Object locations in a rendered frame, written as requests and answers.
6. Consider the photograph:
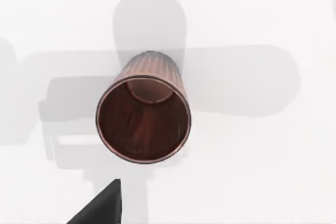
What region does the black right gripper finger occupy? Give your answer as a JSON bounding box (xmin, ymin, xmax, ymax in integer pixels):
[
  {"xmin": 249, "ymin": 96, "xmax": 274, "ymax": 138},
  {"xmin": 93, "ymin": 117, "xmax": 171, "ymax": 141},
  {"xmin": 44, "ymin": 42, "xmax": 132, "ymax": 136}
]
[{"xmin": 66, "ymin": 178, "xmax": 123, "ymax": 224}]

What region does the brown ribbed cup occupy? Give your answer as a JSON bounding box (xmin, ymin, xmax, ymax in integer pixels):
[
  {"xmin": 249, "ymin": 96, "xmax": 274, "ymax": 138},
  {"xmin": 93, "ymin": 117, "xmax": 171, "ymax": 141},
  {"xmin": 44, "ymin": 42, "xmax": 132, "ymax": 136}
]
[{"xmin": 95, "ymin": 50, "xmax": 192, "ymax": 165}]

